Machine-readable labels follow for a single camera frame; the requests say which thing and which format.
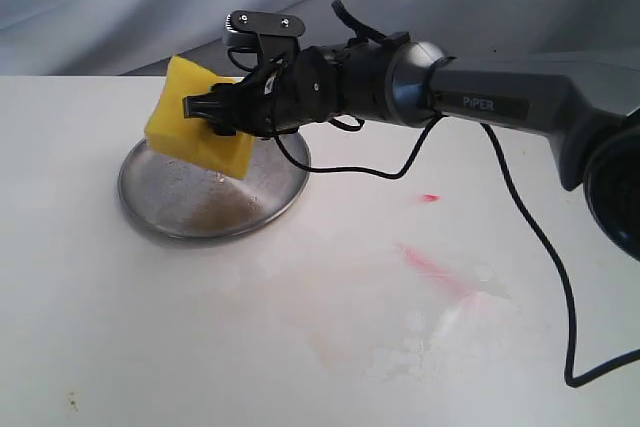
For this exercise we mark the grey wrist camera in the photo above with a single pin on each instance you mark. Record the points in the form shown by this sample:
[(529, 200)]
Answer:
[(242, 28)]

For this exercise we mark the round steel plate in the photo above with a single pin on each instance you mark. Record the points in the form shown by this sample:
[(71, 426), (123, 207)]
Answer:
[(178, 200)]

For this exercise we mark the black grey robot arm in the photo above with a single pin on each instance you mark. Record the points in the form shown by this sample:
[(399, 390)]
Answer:
[(586, 104)]

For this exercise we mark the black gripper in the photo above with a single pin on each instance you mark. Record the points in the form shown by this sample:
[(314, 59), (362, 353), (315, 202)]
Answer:
[(279, 94)]

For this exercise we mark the yellow sponge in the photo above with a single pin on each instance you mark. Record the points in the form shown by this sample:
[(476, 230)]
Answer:
[(194, 141)]

